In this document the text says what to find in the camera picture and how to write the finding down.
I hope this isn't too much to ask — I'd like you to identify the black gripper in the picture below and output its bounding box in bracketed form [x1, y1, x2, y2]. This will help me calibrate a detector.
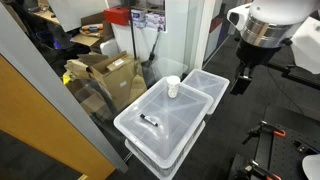
[229, 39, 282, 96]

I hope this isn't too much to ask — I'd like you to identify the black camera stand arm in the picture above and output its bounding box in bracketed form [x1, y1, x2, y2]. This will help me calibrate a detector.
[266, 61, 320, 91]

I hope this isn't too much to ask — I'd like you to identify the white plastic container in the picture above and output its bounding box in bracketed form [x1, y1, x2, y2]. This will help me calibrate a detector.
[99, 37, 120, 58]

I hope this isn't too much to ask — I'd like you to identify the red box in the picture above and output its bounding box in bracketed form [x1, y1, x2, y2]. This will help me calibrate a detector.
[103, 5, 132, 27]

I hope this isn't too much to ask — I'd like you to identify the white box with blue print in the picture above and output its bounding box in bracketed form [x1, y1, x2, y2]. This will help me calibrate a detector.
[130, 8, 148, 29]

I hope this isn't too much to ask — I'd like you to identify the wide white printed box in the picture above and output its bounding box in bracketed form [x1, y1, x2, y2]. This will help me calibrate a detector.
[145, 11, 167, 33]

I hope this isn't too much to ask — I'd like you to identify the small yellow item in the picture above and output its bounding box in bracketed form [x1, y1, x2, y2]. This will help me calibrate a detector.
[62, 73, 72, 85]

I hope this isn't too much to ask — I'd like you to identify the orange wooden door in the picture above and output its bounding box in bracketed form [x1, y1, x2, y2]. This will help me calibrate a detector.
[0, 54, 116, 180]

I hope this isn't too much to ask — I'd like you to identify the white paper cup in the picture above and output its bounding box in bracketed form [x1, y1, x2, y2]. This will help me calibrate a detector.
[166, 75, 181, 99]

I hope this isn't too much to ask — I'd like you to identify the black office chair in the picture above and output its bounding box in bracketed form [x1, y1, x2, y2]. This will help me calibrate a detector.
[28, 19, 83, 73]

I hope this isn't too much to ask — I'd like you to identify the black marker with white barrel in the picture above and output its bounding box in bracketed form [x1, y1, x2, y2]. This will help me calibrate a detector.
[139, 113, 159, 127]

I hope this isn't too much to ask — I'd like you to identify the broom with black stick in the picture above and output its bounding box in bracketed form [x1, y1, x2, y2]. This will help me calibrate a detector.
[128, 0, 148, 103]

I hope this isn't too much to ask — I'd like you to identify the large clear plastic bin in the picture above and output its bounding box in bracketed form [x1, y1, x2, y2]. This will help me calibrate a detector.
[113, 76, 214, 169]

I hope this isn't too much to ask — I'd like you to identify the white plastic crate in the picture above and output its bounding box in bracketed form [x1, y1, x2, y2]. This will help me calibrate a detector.
[124, 120, 207, 180]

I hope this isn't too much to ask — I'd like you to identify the low cardboard box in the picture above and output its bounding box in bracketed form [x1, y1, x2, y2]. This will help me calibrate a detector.
[65, 78, 114, 122]

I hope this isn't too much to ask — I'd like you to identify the large open cardboard box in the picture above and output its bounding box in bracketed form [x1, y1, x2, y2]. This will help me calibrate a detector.
[88, 50, 141, 112]

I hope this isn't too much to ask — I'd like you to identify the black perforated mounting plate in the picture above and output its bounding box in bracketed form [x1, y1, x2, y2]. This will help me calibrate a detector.
[253, 124, 320, 180]

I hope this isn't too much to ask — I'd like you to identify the red white blue panel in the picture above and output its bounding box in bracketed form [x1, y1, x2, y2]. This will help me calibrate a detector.
[206, 0, 234, 61]

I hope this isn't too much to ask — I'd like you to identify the thin black floor cable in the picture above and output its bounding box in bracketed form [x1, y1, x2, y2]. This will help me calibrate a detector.
[266, 66, 306, 116]

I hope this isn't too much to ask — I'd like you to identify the white board panel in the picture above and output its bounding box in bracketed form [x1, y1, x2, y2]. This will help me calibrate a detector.
[46, 0, 110, 33]

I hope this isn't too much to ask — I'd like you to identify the small clear plastic bin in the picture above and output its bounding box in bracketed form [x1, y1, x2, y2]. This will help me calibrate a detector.
[181, 68, 231, 116]

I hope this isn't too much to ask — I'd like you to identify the flattened cardboard piece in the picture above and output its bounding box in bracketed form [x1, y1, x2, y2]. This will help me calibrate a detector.
[64, 53, 101, 81]

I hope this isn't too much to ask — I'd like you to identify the orange tool in box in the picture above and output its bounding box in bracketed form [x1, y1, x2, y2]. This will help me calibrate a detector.
[80, 23, 104, 35]

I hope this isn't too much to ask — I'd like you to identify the wooden desk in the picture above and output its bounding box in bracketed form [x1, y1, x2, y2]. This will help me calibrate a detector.
[33, 8, 62, 26]

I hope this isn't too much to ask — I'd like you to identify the black dustpan with handle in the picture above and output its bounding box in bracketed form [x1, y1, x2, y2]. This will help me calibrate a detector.
[141, 31, 162, 88]

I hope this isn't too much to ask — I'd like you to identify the grey metal door frame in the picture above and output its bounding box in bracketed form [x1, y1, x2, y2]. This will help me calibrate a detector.
[0, 3, 129, 174]

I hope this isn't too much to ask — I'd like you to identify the open cardboard box with flap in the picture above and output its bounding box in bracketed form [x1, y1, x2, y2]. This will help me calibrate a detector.
[69, 11, 115, 48]

